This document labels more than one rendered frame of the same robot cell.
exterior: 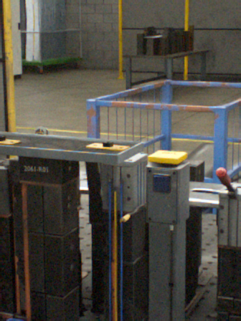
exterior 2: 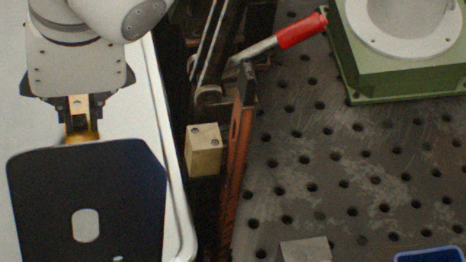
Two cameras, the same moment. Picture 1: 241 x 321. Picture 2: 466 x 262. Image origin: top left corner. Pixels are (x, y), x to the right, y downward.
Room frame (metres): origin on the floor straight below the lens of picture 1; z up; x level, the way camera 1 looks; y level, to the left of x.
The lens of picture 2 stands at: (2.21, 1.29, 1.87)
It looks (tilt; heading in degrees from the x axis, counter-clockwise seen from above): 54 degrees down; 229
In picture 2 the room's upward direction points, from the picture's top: 9 degrees clockwise
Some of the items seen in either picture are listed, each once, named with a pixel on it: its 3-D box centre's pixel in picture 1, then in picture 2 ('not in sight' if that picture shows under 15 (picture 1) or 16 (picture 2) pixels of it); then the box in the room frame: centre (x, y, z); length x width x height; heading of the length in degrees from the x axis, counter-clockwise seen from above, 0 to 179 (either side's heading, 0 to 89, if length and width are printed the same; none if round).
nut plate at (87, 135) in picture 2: not in sight; (79, 122); (1.94, 0.70, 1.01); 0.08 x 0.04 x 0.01; 68
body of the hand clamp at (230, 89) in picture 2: not in sight; (213, 169); (1.78, 0.76, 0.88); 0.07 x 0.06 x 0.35; 158
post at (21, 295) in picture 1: (26, 238); not in sight; (1.53, 0.26, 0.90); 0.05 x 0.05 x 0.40; 68
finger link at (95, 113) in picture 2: not in sight; (103, 101); (1.91, 0.71, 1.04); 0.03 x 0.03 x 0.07; 68
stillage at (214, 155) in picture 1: (188, 166); not in sight; (4.12, -0.33, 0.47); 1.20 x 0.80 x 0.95; 156
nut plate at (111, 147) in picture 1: (107, 145); not in sight; (1.33, 0.06, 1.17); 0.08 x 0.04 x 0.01; 63
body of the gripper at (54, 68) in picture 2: not in sight; (75, 46); (1.94, 0.70, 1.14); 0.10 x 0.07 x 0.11; 158
